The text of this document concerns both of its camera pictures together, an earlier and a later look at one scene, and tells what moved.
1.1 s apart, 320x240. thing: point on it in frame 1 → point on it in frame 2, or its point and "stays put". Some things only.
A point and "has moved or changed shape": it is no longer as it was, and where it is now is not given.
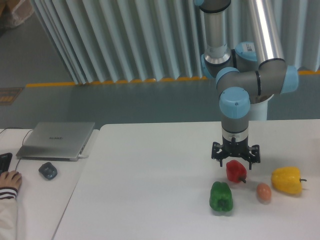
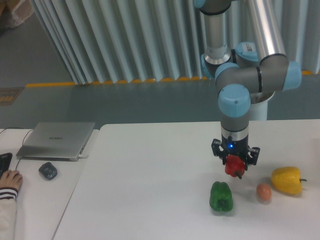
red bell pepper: [236, 171] has moved or changed shape
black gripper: [234, 148] stays put
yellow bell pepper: [287, 180] stays put
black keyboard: [5, 161] stays put
